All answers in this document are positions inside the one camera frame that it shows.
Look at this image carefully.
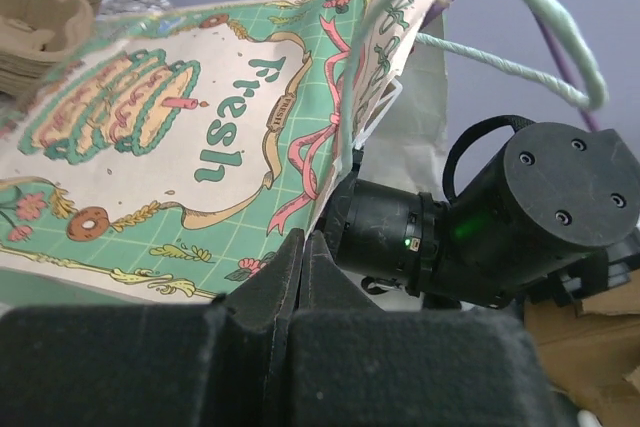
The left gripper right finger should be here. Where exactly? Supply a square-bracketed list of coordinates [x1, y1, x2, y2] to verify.
[298, 231, 382, 312]

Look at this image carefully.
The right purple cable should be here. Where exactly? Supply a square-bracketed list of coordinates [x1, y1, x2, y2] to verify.
[424, 0, 601, 133]

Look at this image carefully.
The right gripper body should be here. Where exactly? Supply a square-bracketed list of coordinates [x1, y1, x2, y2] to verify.
[319, 156, 440, 297]

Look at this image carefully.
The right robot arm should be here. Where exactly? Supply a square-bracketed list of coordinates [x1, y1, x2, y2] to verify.
[316, 115, 639, 309]

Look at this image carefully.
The cardboard cup carrier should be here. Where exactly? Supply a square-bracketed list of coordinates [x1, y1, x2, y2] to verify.
[1, 0, 102, 96]

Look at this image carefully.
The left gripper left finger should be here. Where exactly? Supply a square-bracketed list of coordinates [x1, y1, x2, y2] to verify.
[211, 228, 305, 335]

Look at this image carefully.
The brown cardboard box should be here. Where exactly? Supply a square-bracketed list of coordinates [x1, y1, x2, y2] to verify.
[522, 226, 640, 423]

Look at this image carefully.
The green Fresh paper bag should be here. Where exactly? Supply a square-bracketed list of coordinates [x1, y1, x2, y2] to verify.
[1, 0, 607, 307]

